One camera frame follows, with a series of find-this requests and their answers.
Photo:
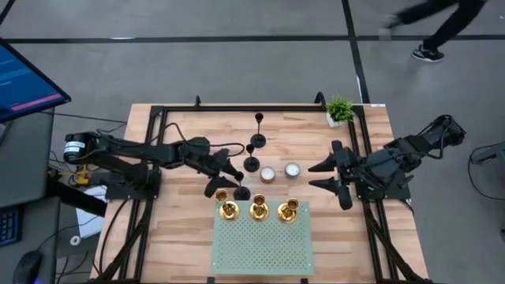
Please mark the white tape roll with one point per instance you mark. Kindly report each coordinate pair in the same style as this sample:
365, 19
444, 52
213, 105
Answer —
71, 240

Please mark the orange patterned candle tin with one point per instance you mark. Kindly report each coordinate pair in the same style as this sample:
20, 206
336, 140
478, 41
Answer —
267, 174

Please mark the person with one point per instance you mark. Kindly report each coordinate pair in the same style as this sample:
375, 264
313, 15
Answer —
453, 19

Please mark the grey desk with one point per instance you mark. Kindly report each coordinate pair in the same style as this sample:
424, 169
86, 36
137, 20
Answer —
23, 165

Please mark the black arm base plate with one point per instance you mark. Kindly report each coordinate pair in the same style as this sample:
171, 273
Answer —
398, 193
118, 192

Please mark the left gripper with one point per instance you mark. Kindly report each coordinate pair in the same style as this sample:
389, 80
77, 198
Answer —
199, 152

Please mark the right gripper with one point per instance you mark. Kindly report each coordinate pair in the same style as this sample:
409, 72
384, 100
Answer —
349, 171

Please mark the silver tealight candle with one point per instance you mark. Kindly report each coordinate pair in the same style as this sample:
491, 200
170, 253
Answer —
292, 170

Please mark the black keyboard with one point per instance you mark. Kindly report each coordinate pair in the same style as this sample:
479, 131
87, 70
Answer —
8, 226

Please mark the white label sticker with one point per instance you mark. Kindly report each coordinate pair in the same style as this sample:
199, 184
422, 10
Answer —
377, 105

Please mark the gold candlestick holder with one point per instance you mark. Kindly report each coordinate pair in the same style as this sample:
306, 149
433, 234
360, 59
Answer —
229, 210
259, 213
285, 215

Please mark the black computer mouse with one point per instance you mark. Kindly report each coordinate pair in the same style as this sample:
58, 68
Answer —
27, 268

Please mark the yellow clamp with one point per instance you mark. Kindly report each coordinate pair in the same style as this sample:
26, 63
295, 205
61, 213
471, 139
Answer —
83, 180

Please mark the green plant in white pot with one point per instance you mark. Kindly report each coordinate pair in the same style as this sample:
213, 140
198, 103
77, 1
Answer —
340, 110

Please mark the computer monitor blue screen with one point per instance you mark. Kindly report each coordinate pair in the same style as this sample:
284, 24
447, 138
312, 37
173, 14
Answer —
23, 83

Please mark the black aluminium table frame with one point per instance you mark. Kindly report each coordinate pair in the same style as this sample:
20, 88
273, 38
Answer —
244, 108

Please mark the white paper sheet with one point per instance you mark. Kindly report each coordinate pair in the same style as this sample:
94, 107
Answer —
88, 225

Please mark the black candlestick holder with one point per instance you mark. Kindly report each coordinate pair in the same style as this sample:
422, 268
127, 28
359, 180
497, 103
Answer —
242, 193
251, 164
258, 140

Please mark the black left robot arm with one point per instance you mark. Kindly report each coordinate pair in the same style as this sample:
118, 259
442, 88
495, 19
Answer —
130, 150

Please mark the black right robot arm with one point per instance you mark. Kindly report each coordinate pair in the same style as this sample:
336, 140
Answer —
414, 146

